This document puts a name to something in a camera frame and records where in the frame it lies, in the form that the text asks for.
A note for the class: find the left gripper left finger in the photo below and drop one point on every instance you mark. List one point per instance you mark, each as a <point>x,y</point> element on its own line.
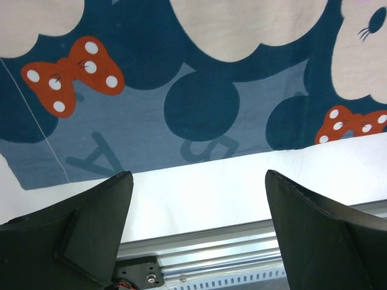
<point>72,244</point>

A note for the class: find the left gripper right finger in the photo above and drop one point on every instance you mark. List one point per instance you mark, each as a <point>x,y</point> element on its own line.
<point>325,244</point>

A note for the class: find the blue bear placemat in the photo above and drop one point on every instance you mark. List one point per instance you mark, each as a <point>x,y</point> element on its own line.
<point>93,88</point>

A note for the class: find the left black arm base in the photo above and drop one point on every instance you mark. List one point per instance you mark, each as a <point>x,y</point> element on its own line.
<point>138,273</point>

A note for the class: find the slotted grey cable duct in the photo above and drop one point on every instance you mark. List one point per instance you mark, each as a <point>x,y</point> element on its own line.
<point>266,279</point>

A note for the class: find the aluminium mounting rail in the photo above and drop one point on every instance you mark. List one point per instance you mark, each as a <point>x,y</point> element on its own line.
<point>247,247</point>

